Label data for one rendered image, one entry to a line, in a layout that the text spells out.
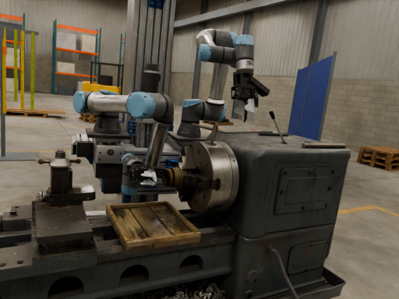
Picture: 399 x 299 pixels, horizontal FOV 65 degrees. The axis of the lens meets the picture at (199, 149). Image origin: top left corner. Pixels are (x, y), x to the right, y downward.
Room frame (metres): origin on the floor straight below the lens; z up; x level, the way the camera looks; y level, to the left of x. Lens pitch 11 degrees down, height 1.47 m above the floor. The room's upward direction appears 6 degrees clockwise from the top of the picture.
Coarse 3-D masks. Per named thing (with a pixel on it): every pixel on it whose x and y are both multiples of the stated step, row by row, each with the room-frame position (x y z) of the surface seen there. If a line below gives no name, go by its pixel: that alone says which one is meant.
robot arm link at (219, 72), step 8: (216, 32) 1.83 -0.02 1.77; (224, 32) 1.84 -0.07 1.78; (232, 32) 1.86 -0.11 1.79; (216, 40) 1.81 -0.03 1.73; (224, 40) 1.82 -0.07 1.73; (232, 40) 1.83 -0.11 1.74; (216, 64) 1.88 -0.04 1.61; (224, 64) 1.87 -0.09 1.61; (216, 72) 1.89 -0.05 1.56; (224, 72) 1.89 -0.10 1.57; (216, 80) 1.90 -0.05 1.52; (224, 80) 1.91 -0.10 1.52; (216, 88) 1.91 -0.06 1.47; (216, 96) 1.92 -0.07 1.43; (208, 104) 1.93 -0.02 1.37; (216, 104) 1.91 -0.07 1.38; (224, 104) 1.97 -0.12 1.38; (208, 112) 1.92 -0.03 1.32; (216, 112) 1.93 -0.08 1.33; (224, 112) 1.94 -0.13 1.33; (208, 120) 1.96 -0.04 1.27; (216, 120) 1.95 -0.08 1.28
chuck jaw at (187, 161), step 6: (186, 150) 1.37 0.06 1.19; (192, 150) 1.39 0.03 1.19; (186, 156) 1.36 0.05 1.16; (192, 156) 1.37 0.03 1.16; (180, 162) 1.35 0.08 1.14; (186, 162) 1.34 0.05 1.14; (192, 162) 1.35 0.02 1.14; (186, 168) 1.32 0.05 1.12; (192, 168) 1.34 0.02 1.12; (198, 168) 1.37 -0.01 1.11
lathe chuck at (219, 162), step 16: (192, 144) 1.40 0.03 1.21; (208, 144) 1.32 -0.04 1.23; (208, 160) 1.26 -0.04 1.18; (224, 160) 1.27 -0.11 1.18; (208, 176) 1.24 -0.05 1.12; (224, 176) 1.23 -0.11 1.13; (192, 192) 1.35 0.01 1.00; (208, 192) 1.23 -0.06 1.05; (224, 192) 1.23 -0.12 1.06; (192, 208) 1.34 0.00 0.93; (208, 208) 1.24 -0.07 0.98
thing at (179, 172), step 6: (168, 168) 1.28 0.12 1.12; (174, 168) 1.28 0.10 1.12; (180, 168) 1.29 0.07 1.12; (162, 174) 1.30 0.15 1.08; (168, 174) 1.25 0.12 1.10; (174, 174) 1.26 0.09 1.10; (180, 174) 1.27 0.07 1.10; (162, 180) 1.30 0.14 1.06; (168, 180) 1.24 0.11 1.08; (174, 180) 1.26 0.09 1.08; (180, 180) 1.26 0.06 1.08; (168, 186) 1.26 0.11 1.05; (174, 186) 1.26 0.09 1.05; (180, 186) 1.27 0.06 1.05
